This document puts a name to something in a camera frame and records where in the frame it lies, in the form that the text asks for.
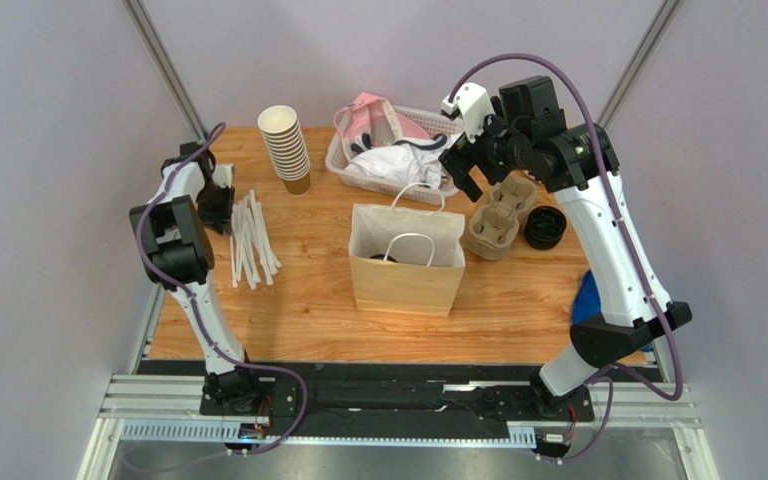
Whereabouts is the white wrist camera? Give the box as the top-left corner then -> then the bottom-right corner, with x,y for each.
212,164 -> 235,188
441,82 -> 495,143

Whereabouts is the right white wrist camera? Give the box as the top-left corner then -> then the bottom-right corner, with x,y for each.
441,82 -> 495,143

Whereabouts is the white crumpled plastic bag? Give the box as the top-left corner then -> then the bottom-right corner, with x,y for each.
344,133 -> 452,188

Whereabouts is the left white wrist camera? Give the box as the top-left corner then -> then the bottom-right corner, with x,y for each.
212,164 -> 235,188

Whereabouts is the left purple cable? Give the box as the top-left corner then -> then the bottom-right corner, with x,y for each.
134,121 -> 309,457

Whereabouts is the purple cable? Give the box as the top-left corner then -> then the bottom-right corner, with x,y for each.
447,53 -> 685,464
134,121 -> 309,457

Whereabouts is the blue cloth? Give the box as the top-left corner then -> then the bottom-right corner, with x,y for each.
571,270 -> 602,325

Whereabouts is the black coffee cup lid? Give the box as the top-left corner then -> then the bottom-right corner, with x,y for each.
368,253 -> 397,262

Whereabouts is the pile of wrapped straws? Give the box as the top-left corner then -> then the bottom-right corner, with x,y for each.
229,189 -> 283,290

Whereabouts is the paper bag with handles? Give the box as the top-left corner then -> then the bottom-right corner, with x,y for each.
348,192 -> 466,317

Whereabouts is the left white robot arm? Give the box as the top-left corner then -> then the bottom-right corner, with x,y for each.
129,142 -> 260,411

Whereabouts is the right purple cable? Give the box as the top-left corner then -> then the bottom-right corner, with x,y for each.
447,53 -> 685,464

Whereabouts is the stack of black lids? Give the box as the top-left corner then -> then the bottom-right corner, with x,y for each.
523,206 -> 567,250

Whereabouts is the stack of pulp cup carriers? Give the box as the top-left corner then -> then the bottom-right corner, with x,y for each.
464,175 -> 538,261

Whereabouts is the pink plastic bag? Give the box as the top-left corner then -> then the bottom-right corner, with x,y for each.
333,92 -> 431,152

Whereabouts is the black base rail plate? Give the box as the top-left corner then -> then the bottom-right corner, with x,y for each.
132,359 -> 665,441

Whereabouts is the stack of paper cups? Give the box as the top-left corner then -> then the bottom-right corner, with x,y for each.
257,105 -> 311,196

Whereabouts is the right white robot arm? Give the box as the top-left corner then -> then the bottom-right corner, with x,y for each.
441,76 -> 692,403

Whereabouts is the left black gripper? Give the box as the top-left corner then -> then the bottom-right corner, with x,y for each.
196,183 -> 236,236

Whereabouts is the white plastic basket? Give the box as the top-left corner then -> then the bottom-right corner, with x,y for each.
325,99 -> 463,205

